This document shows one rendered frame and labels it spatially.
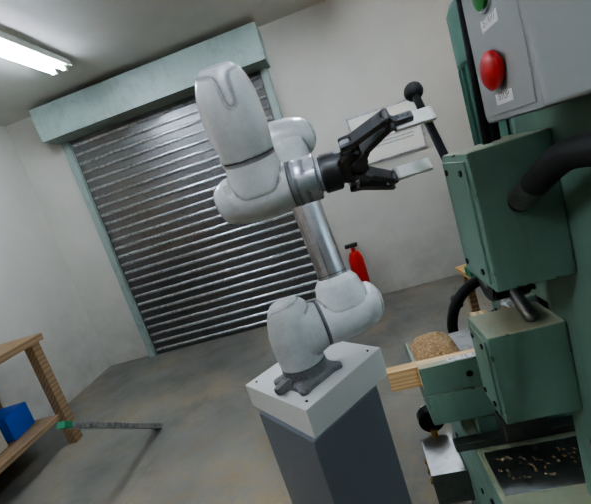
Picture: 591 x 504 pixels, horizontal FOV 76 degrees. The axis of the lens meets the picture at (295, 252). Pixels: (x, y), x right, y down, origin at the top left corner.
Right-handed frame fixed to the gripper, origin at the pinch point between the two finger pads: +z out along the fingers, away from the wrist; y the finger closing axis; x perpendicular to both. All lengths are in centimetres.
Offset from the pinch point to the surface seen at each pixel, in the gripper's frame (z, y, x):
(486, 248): -4.7, 19.1, -31.4
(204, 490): -124, -146, -51
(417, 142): 60, -224, 185
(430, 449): -14, -50, -50
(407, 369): -14.8, -16.6, -35.7
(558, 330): 2.1, 7.9, -39.0
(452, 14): 5.5, 18.5, 6.3
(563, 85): -1.3, 36.1, -28.5
